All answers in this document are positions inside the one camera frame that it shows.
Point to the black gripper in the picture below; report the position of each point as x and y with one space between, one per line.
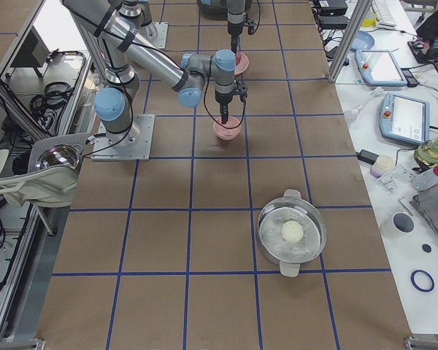
234 28
222 99

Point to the pink bowl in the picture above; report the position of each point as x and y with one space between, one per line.
229 130

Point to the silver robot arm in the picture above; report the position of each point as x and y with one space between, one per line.
189 79
213 7

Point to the pink plate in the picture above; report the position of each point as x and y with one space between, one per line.
242 63

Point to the blue plate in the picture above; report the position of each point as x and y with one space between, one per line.
362 41

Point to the steel bowl on tray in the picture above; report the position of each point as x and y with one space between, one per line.
61 154

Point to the steel pot with lid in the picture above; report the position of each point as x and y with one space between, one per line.
291 232

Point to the black power adapter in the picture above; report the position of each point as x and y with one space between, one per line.
367 156

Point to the far teach pendant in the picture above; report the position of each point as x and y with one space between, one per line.
379 68

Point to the teach pendant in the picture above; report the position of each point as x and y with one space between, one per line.
379 68
404 119

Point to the white keyboard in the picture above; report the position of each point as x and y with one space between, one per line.
384 18

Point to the white purple cup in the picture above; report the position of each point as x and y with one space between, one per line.
382 165

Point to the near teach pendant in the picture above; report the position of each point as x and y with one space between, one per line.
404 119

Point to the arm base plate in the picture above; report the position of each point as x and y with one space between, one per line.
135 146
157 34

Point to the aluminium frame post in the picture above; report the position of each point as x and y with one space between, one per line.
358 14

